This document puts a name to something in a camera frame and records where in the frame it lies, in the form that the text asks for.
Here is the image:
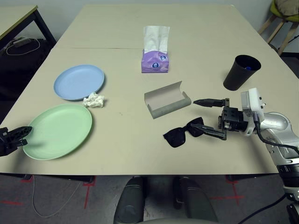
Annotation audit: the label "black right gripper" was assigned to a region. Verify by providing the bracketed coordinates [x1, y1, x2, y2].
[190, 98, 249, 141]

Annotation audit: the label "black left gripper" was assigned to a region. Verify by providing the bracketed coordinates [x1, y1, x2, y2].
[0, 126, 33, 157]

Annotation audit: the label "light green plate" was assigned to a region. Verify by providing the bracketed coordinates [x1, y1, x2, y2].
[22, 104, 94, 161]

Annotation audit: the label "black sunglasses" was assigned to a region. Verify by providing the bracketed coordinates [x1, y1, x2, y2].
[163, 117, 206, 148]

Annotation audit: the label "grey glasses case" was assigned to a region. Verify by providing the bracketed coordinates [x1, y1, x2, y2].
[144, 81, 192, 119]

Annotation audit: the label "white tissue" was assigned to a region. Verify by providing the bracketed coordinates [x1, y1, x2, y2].
[83, 92, 105, 108]

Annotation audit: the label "black cup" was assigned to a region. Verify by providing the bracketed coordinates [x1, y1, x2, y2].
[223, 55, 262, 91]

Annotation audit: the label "black bag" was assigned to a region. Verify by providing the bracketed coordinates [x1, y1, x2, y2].
[0, 37, 56, 98]

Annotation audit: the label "light blue plate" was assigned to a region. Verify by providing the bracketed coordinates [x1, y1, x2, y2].
[53, 64, 105, 101]

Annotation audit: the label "purple tissue pack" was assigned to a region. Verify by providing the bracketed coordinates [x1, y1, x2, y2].
[141, 25, 171, 74]

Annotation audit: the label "dark grey robot right leg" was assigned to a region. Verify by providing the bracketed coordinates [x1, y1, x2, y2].
[172, 176, 219, 224]

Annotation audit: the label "dark grey robot leg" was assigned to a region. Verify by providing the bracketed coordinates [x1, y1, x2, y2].
[172, 176, 219, 224]
[114, 176, 145, 224]

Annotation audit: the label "grey power adapter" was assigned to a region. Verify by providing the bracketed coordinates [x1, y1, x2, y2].
[13, 37, 31, 47]

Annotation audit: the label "beige side table black legs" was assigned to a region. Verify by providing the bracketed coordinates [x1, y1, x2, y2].
[0, 5, 57, 47]

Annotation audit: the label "green stool with wooden legs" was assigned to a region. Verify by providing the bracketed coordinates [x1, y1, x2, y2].
[258, 0, 299, 56]

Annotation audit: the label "black tripod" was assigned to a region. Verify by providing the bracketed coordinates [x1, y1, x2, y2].
[286, 35, 299, 56]

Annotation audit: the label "dark grey robot left leg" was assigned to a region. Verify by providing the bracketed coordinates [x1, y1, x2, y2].
[114, 176, 145, 224]

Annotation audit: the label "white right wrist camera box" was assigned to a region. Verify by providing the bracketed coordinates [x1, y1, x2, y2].
[240, 87, 267, 137]

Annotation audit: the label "thin white floor cable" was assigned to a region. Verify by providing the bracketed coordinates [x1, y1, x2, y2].
[31, 175, 84, 217]

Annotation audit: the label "thin white adapter cable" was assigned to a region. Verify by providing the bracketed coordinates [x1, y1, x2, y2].
[6, 38, 40, 56]

